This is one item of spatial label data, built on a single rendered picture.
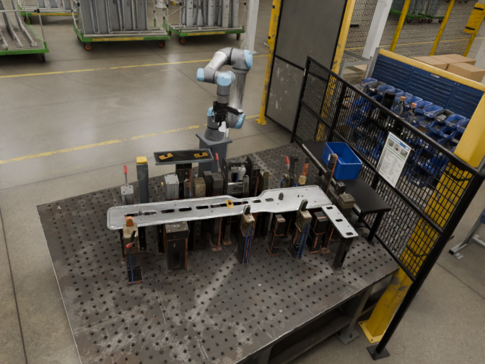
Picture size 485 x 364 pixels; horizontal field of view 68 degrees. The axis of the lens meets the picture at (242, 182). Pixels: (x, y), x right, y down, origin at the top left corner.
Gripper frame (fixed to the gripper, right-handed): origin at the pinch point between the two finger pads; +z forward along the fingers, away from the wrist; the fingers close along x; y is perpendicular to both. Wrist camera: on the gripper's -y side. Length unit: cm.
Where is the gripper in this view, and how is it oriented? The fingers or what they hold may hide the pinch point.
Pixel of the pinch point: (223, 131)
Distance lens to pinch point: 221.4
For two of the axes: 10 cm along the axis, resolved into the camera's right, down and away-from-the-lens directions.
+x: 3.6, 5.6, -7.4
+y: -9.3, 1.3, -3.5
